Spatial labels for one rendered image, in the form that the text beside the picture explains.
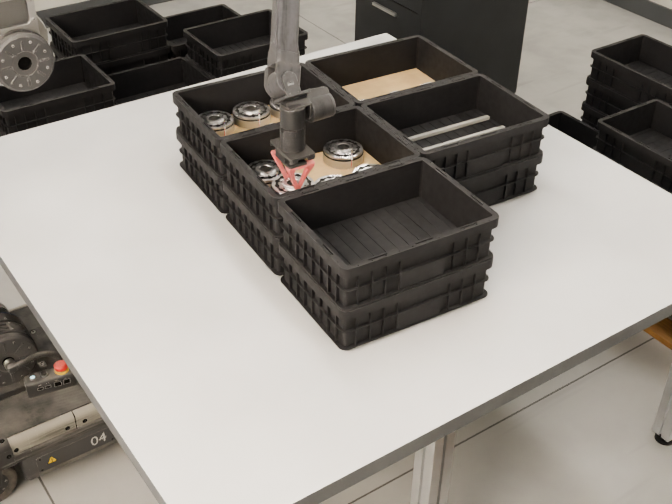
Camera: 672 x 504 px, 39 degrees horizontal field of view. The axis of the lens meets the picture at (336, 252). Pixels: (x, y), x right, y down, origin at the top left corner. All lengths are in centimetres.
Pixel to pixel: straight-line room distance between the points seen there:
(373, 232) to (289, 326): 29
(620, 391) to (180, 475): 167
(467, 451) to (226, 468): 114
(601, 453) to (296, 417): 123
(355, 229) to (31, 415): 102
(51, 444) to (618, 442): 160
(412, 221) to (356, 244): 16
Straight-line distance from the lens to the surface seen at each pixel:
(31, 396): 270
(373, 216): 223
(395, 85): 283
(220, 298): 220
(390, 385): 198
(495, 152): 244
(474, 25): 414
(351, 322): 200
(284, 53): 211
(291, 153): 214
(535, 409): 298
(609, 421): 300
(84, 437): 270
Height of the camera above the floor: 207
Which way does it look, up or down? 36 degrees down
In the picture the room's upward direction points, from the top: 1 degrees clockwise
